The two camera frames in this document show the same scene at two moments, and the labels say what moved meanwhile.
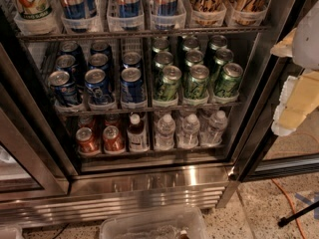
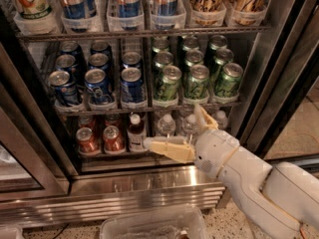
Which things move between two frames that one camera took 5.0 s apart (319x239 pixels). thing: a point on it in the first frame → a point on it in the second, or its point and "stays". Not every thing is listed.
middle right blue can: (132, 59) stays
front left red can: (87, 143) stays
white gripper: (307, 39) → (214, 150)
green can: (168, 88) stays
